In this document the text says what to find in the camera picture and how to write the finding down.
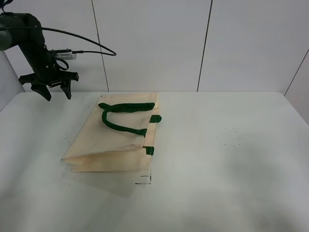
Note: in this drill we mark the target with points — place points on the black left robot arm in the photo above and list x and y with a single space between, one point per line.
25 31

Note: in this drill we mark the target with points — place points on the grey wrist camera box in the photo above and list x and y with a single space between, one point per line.
65 54

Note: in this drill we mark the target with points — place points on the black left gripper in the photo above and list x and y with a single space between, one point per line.
48 71

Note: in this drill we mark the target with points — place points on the cream linen bag green handles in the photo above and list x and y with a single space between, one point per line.
118 135

